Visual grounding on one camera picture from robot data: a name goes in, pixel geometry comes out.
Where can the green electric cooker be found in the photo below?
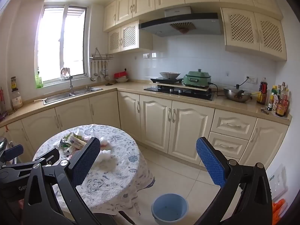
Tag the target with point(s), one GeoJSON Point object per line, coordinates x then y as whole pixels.
{"type": "Point", "coordinates": [196, 79]}

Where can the round table with patterned cloth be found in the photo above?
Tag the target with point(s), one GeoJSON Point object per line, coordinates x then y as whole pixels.
{"type": "Point", "coordinates": [121, 150]}

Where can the blue plastic bin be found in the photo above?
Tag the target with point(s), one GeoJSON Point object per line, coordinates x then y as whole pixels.
{"type": "Point", "coordinates": [170, 209]}

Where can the silver black kitchen appliance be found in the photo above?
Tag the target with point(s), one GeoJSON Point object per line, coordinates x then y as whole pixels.
{"type": "Point", "coordinates": [2, 144]}

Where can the black gas stove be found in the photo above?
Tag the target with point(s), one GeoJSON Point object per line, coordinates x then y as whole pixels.
{"type": "Point", "coordinates": [182, 94]}

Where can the white plastic wrapper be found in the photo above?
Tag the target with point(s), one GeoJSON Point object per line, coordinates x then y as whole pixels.
{"type": "Point", "coordinates": [57, 145]}

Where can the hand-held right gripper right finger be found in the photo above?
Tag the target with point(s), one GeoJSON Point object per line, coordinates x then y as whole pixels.
{"type": "Point", "coordinates": [209, 161]}

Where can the white wall socket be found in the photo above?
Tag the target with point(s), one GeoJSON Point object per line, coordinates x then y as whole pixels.
{"type": "Point", "coordinates": [251, 79]}

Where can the metal utensil rack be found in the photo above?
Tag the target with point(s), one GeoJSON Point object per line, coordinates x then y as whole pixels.
{"type": "Point", "coordinates": [102, 56]}

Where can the metal spatula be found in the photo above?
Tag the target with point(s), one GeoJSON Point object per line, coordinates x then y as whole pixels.
{"type": "Point", "coordinates": [99, 76]}

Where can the wooden board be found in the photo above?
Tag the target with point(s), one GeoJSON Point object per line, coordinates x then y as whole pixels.
{"type": "Point", "coordinates": [178, 86]}

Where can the steel kitchen faucet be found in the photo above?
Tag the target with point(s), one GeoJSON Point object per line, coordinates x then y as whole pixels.
{"type": "Point", "coordinates": [71, 84]}

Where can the orange plastic bag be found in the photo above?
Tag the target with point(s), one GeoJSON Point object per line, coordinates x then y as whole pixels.
{"type": "Point", "coordinates": [279, 209]}

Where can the wide lattice wall cabinet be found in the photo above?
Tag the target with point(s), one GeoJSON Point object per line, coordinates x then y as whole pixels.
{"type": "Point", "coordinates": [253, 31]}

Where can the white framed window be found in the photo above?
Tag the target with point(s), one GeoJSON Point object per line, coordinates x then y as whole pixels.
{"type": "Point", "coordinates": [62, 42]}

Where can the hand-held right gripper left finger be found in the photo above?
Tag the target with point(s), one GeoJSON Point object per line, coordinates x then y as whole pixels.
{"type": "Point", "coordinates": [85, 161]}

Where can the white stick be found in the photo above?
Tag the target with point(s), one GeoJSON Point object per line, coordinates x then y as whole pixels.
{"type": "Point", "coordinates": [40, 100]}

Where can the large glass jar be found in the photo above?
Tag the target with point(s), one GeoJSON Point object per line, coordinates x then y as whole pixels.
{"type": "Point", "coordinates": [17, 100]}

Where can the metal skimmer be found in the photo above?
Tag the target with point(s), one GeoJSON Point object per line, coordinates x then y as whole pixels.
{"type": "Point", "coordinates": [107, 76]}

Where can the red utensil holder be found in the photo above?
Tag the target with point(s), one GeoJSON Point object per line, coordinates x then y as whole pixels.
{"type": "Point", "coordinates": [2, 103]}

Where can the pale pink ornament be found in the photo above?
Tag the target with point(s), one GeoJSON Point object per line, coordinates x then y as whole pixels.
{"type": "Point", "coordinates": [65, 72]}

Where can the steel pan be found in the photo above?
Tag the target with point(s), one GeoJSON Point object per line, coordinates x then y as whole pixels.
{"type": "Point", "coordinates": [170, 75]}

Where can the white bowl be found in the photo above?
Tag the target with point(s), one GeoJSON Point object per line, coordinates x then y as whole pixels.
{"type": "Point", "coordinates": [121, 80]}

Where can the steel kitchen sink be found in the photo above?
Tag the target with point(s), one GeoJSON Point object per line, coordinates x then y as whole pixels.
{"type": "Point", "coordinates": [77, 93]}

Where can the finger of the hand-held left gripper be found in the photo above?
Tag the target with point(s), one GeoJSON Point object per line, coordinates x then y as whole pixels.
{"type": "Point", "coordinates": [14, 151]}
{"type": "Point", "coordinates": [50, 157]}

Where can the red plastic container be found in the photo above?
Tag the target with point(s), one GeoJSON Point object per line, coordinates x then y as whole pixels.
{"type": "Point", "coordinates": [120, 75]}

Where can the small dark tool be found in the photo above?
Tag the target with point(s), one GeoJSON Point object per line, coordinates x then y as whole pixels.
{"type": "Point", "coordinates": [264, 110]}

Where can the grey range hood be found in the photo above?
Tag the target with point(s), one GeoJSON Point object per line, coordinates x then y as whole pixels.
{"type": "Point", "coordinates": [180, 24]}

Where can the small lattice wall cabinet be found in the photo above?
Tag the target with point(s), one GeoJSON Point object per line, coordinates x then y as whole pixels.
{"type": "Point", "coordinates": [129, 36]}

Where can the cluster of condiment bottles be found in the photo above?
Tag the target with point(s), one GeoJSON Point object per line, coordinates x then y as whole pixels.
{"type": "Point", "coordinates": [280, 103]}

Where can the black induction cooker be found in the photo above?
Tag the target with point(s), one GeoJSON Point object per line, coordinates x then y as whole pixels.
{"type": "Point", "coordinates": [164, 80]}

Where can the metal soup ladle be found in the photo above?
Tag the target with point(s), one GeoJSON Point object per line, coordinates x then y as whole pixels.
{"type": "Point", "coordinates": [93, 77]}

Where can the cream base cabinets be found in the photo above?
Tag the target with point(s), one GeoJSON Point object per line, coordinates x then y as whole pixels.
{"type": "Point", "coordinates": [154, 119]}

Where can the small black dish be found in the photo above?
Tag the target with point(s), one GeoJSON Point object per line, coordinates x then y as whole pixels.
{"type": "Point", "coordinates": [110, 83]}

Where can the green detergent bottle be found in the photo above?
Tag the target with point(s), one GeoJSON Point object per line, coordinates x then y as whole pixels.
{"type": "Point", "coordinates": [39, 80]}

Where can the green white snack wrapper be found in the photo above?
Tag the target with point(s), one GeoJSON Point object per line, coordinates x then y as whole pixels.
{"type": "Point", "coordinates": [76, 142]}

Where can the clear plastic bag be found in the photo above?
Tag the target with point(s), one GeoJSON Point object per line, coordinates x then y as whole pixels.
{"type": "Point", "coordinates": [106, 157]}

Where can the dark bottle yellow label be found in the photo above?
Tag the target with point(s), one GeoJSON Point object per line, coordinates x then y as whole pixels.
{"type": "Point", "coordinates": [14, 84]}

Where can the cream cabinet drawer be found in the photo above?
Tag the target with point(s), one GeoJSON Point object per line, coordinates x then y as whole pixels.
{"type": "Point", "coordinates": [228, 145]}
{"type": "Point", "coordinates": [234, 124]}

